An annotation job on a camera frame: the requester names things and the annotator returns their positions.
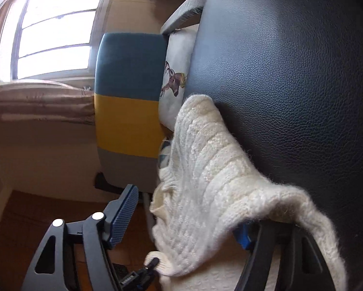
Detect white knitted sweater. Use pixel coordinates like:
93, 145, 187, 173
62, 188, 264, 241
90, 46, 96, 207
146, 95, 347, 290

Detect black sofa leg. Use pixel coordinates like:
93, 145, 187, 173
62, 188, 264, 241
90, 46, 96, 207
94, 172, 124, 194

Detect grey yellow blue sofa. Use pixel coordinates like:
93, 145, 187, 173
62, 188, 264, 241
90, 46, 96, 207
94, 0, 206, 193

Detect blue triangle pattern pillow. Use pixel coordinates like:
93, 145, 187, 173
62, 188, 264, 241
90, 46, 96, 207
157, 139, 172, 170

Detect beige curtain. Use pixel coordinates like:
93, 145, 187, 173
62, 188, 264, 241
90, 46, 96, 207
0, 80, 95, 125

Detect black leather ottoman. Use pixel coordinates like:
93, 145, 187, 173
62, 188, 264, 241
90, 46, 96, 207
185, 0, 363, 290

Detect bright window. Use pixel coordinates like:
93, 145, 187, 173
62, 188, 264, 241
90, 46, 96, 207
0, 0, 109, 82

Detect white deer print pillow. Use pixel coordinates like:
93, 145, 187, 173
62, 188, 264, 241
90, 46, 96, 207
158, 24, 199, 131

